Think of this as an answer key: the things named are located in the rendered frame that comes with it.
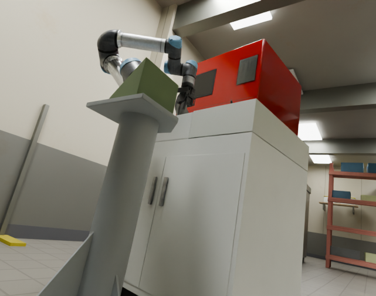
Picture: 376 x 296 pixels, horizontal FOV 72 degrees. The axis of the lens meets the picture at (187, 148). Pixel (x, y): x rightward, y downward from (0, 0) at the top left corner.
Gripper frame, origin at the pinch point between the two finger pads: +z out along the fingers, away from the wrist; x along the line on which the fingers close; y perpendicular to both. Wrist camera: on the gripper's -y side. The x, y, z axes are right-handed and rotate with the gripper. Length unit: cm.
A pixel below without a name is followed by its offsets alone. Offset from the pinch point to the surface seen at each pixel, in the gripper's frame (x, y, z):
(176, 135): -6.1, -4.0, 14.0
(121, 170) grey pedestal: -19, -38, 41
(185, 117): -9.9, -4.0, 4.4
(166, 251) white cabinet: -16, -4, 68
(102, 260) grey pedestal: -20, -37, 72
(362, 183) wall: 101, 1039, -194
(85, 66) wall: 186, 7, -94
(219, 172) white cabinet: -37, -4, 33
